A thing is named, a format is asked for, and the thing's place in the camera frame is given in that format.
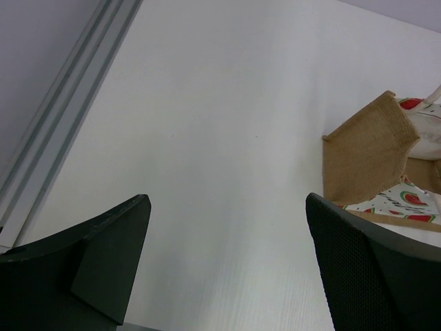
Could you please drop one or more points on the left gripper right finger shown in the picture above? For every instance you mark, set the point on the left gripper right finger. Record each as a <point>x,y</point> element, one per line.
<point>373,278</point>

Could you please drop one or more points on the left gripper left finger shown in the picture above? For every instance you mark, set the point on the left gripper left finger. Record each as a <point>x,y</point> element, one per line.
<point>80,278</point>

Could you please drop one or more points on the watermelon print canvas bag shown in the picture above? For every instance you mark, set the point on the watermelon print canvas bag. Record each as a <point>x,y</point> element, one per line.
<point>373,166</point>

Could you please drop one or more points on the left aluminium frame post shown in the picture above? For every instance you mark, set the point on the left aluminium frame post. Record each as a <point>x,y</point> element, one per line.
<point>52,130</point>

